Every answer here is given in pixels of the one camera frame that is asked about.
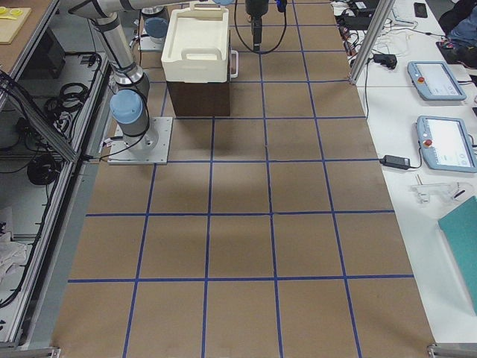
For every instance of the near blue teach pendant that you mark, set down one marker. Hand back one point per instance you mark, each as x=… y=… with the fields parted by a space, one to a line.
x=445 y=144

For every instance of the wooden drawer with white handle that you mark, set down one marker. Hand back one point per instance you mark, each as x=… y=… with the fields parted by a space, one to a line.
x=234 y=64

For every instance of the dark brown wooden cabinet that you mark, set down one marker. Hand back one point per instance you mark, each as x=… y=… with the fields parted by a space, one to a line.
x=201 y=99

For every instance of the far blue teach pendant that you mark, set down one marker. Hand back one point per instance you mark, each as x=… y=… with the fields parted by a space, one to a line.
x=435 y=81

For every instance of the cream plastic tray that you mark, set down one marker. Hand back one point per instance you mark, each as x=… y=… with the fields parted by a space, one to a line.
x=196 y=46

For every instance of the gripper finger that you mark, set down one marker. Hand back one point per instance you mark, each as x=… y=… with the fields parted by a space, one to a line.
x=257 y=34

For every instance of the aluminium frame post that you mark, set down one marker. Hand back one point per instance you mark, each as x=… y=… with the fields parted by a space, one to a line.
x=376 y=25

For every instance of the wooden board with yellow parts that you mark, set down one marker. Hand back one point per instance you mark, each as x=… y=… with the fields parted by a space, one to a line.
x=12 y=20

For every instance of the clear acrylic fixture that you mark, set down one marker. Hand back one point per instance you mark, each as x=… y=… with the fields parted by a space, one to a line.
x=448 y=193

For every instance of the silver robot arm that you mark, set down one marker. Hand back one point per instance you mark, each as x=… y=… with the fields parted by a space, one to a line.
x=129 y=106
x=156 y=20

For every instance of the black power adapter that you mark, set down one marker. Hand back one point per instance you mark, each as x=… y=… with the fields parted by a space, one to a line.
x=395 y=162

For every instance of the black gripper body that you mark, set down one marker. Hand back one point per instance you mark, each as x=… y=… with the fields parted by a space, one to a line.
x=256 y=8

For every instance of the blue teach pendant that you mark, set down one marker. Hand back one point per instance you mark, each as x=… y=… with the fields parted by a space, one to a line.
x=435 y=81
x=445 y=144

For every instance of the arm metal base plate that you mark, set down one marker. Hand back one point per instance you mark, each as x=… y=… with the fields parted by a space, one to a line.
x=151 y=44
x=153 y=147

